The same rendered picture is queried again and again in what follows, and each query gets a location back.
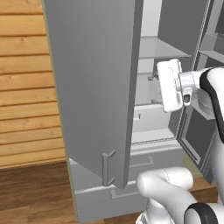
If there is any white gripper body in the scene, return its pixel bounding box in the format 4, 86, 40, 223
156, 58, 188, 114

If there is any white fridge crisper drawer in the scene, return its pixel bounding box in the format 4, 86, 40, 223
132, 102, 177, 134

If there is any glass fridge shelf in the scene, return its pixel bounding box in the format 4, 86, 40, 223
137, 36, 193, 60

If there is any grey fridge body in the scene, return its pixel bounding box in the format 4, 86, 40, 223
68, 0, 218, 224

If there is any grey freezer drawer front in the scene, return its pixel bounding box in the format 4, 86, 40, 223
73, 183, 151, 224
69, 143, 191, 194

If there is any grey fridge door with handle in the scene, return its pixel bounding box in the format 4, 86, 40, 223
41, 0, 144, 190

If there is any grey fridge door handle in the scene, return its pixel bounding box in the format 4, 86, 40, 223
101, 149, 117, 187

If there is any grey freezer drawer handle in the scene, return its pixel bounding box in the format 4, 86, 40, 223
110, 187, 140, 200

